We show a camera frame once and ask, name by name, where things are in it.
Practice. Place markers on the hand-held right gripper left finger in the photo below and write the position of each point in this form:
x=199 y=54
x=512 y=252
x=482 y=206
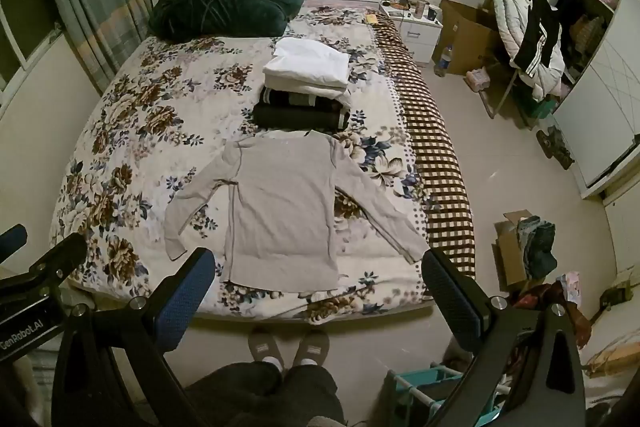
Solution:
x=186 y=294

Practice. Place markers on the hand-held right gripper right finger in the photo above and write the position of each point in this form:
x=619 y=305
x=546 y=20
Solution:
x=450 y=294

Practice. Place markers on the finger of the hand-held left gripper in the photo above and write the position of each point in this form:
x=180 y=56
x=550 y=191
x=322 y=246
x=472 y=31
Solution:
x=65 y=253
x=14 y=239

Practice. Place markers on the grey long-sleeve shirt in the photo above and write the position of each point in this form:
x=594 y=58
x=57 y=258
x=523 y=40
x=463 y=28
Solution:
x=280 y=207

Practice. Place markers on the dark clothes pile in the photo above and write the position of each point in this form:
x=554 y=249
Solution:
x=540 y=244

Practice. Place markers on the white folded clothes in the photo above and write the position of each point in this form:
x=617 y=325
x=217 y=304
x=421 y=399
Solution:
x=307 y=64

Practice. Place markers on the small cardboard box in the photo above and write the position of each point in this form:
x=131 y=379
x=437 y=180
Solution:
x=507 y=257

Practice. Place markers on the grey slipper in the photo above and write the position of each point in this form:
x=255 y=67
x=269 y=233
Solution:
x=265 y=347
x=311 y=347

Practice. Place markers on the teal storage rack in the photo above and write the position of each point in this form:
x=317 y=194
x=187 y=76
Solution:
x=417 y=387

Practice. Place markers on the red cloth heap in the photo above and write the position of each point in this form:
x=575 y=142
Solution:
x=555 y=297

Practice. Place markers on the person's legs in dark pants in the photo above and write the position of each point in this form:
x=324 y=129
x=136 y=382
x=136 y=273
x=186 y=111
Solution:
x=260 y=397

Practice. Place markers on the floral bed blanket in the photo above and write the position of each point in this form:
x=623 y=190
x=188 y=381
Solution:
x=150 y=132

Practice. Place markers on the brown checkered blanket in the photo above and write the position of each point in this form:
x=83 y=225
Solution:
x=435 y=147

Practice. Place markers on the dark patterned slippers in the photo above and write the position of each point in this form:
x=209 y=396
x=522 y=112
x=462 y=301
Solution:
x=556 y=147

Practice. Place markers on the window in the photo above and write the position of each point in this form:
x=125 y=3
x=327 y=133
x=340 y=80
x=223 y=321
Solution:
x=20 y=32

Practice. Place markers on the pink packet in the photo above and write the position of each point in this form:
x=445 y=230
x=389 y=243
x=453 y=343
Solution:
x=477 y=80

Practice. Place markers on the striped dark folded garment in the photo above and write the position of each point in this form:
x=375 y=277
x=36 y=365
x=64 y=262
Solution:
x=300 y=99

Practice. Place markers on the clear water bottle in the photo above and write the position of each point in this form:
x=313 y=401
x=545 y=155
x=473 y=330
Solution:
x=443 y=62

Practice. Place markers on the white wardrobe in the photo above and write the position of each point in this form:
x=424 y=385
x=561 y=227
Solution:
x=600 y=107

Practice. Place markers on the large brown cardboard box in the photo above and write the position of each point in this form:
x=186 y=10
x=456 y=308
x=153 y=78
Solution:
x=467 y=37

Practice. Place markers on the white nightstand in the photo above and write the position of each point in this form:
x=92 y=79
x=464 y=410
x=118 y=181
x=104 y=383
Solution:
x=422 y=37

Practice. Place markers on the dark cup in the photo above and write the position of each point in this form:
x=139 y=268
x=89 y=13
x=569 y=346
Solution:
x=432 y=13

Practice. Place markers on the black jacket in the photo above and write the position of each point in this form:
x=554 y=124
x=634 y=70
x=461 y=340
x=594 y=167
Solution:
x=542 y=27

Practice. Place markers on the dark green quilt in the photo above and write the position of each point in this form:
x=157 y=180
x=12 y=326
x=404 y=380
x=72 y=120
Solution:
x=225 y=7

